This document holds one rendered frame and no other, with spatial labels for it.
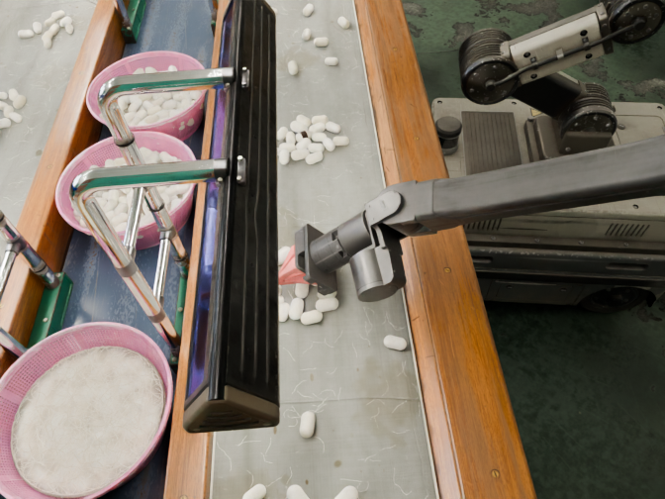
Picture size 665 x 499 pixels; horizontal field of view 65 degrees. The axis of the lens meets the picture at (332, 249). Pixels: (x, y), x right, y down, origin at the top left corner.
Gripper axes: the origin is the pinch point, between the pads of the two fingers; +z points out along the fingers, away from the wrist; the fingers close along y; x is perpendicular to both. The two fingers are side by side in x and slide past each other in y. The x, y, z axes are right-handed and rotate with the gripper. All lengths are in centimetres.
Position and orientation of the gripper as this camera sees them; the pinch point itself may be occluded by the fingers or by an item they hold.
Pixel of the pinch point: (280, 280)
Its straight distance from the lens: 87.0
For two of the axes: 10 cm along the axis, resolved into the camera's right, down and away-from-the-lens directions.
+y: 0.7, 8.1, -5.9
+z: -7.5, 4.3, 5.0
